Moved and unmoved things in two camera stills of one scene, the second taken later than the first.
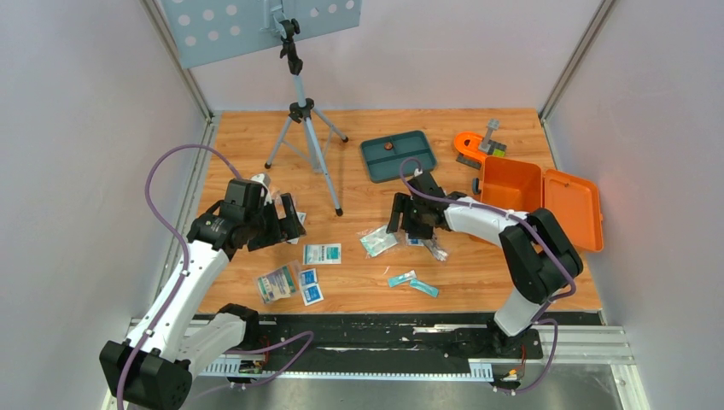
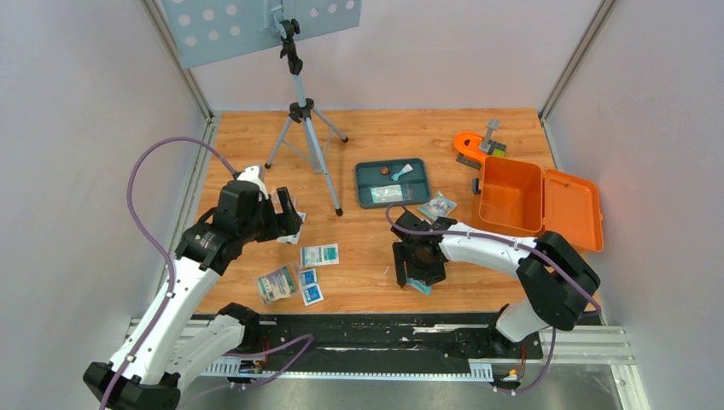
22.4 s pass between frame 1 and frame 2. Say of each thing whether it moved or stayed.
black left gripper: stayed
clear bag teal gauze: moved
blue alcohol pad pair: stayed
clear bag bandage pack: stayed
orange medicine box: stayed
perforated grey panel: stayed
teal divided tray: moved
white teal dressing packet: stayed
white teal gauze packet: stayed
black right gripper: moved
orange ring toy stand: stayed
